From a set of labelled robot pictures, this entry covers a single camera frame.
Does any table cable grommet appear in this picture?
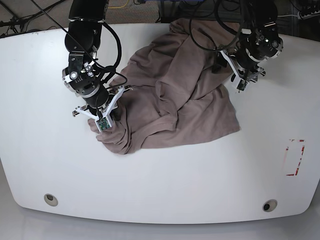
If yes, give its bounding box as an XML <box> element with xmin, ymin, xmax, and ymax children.
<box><xmin>262</xmin><ymin>199</ymin><xmax>278</xmax><ymax>213</ymax></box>
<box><xmin>44</xmin><ymin>194</ymin><xmax>58</xmax><ymax>207</ymax></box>

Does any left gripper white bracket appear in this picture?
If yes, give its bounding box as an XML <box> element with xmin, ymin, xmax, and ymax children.
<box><xmin>211</xmin><ymin>50</ymin><xmax>266</xmax><ymax>91</ymax></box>

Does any white power strip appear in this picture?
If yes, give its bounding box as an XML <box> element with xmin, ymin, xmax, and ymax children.
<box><xmin>297</xmin><ymin>1</ymin><xmax>320</xmax><ymax>20</ymax></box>

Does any yellow floor cable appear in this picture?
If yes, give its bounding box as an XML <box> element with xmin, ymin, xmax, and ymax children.
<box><xmin>109</xmin><ymin>0</ymin><xmax>130</xmax><ymax>10</ymax></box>

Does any right table cable grommet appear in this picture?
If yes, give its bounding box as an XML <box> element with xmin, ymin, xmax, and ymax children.
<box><xmin>262</xmin><ymin>199</ymin><xmax>278</xmax><ymax>213</ymax></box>

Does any red tape rectangle marking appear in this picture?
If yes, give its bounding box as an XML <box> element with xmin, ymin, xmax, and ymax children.
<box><xmin>283</xmin><ymin>139</ymin><xmax>306</xmax><ymax>177</ymax></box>

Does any left table cable grommet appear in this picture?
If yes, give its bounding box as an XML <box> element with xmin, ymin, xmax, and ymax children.
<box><xmin>44</xmin><ymin>194</ymin><xmax>58</xmax><ymax>207</ymax></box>

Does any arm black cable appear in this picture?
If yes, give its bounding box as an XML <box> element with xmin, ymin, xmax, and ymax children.
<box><xmin>188</xmin><ymin>0</ymin><xmax>251</xmax><ymax>53</ymax></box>
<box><xmin>94</xmin><ymin>22</ymin><xmax>128</xmax><ymax>88</ymax></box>

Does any mauve brown T-shirt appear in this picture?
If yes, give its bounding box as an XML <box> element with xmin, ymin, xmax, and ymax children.
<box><xmin>88</xmin><ymin>18</ymin><xmax>241</xmax><ymax>155</ymax></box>

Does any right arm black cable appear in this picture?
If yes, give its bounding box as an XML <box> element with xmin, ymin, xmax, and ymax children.
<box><xmin>94</xmin><ymin>22</ymin><xmax>128</xmax><ymax>88</ymax></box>

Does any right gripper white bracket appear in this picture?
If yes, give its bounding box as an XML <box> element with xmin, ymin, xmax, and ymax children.
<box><xmin>72</xmin><ymin>85</ymin><xmax>133</xmax><ymax>132</ymax></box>

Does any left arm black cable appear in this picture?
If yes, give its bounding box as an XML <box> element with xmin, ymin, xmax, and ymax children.
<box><xmin>188</xmin><ymin>0</ymin><xmax>251</xmax><ymax>53</ymax></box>

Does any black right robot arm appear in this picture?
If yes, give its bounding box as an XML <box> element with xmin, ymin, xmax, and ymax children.
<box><xmin>62</xmin><ymin>0</ymin><xmax>130</xmax><ymax>132</ymax></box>

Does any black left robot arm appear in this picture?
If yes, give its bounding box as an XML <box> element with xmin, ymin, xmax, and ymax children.
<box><xmin>214</xmin><ymin>0</ymin><xmax>283</xmax><ymax>92</ymax></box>

